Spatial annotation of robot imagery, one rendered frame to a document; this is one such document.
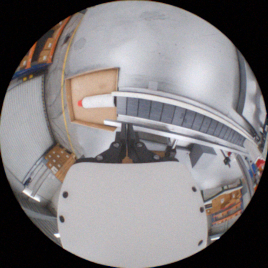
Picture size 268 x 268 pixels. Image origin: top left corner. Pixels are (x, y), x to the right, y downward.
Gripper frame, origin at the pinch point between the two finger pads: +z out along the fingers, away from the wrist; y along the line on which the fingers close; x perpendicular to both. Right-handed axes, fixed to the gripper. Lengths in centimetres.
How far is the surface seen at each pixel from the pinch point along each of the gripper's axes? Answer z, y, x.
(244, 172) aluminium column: -20, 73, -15
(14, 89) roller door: 90, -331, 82
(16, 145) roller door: 48, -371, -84
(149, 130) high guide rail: 8.1, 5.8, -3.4
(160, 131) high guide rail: 7.3, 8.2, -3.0
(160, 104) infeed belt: 15.2, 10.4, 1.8
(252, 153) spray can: -15, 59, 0
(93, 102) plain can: 22.9, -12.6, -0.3
